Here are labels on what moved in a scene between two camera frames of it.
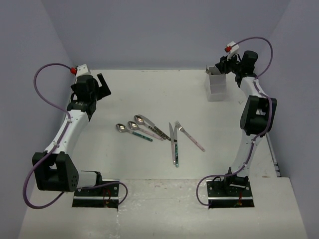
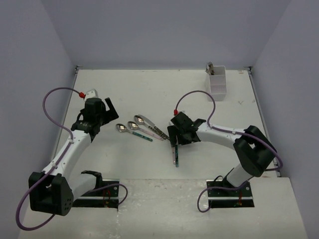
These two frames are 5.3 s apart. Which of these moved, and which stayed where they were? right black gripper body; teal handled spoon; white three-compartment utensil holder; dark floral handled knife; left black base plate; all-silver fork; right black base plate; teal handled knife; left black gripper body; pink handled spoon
Moved: left black gripper body; all-silver fork; right black gripper body
Stayed: right black base plate; pink handled spoon; teal handled knife; dark floral handled knife; left black base plate; teal handled spoon; white three-compartment utensil holder
